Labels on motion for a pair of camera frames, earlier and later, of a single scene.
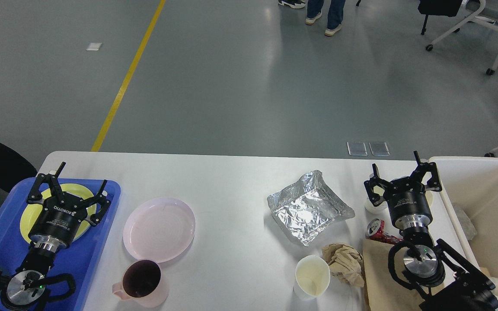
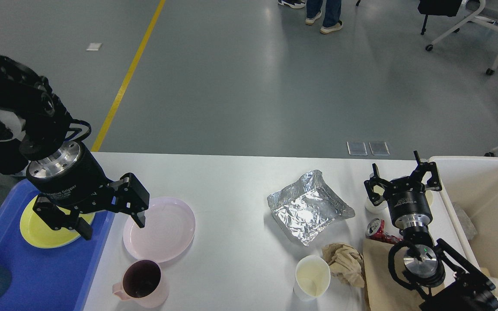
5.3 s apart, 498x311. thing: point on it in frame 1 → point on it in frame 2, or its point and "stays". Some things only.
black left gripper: [57, 226] → [67, 174]
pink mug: [144, 283] stays
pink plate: [160, 229] stays
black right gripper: [408, 204] stays
